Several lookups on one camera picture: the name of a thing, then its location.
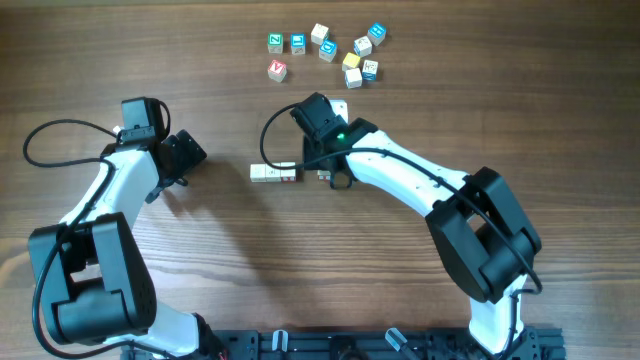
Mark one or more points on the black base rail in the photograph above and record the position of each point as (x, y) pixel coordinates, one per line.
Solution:
(443, 343)

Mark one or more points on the blue D wooden block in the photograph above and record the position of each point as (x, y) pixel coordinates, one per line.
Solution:
(327, 51)

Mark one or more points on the blue side picture block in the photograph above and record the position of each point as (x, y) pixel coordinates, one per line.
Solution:
(363, 46)

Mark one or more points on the green top wooden block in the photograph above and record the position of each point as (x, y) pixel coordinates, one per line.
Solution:
(275, 43)

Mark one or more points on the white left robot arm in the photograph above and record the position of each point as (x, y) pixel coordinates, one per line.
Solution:
(92, 285)

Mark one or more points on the red V wooden block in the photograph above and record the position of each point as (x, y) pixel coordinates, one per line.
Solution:
(277, 71)

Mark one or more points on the blue X side block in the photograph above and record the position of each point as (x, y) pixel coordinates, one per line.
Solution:
(369, 70)

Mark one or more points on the green F wooden block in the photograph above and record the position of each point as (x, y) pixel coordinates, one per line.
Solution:
(258, 172)

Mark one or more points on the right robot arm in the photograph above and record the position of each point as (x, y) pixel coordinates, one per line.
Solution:
(485, 241)

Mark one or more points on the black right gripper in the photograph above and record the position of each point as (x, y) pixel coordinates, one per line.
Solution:
(310, 160)

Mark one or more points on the blue top block left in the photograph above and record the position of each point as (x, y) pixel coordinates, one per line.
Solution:
(298, 43)

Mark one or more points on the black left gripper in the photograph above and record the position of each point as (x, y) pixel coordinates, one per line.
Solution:
(189, 154)

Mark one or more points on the plain top wooden block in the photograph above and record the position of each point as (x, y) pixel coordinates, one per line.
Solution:
(319, 34)

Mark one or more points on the red I block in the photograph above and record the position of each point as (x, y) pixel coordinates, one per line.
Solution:
(324, 175)
(288, 174)

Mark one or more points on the yellow top wooden block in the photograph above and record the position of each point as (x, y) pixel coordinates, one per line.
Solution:
(350, 61)

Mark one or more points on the green N wooden block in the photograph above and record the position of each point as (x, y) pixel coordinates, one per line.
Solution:
(272, 174)

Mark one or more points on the plain picture wooden block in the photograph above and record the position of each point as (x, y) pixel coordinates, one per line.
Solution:
(353, 78)

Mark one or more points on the blue top block right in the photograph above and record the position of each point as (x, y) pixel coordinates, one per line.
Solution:
(377, 33)

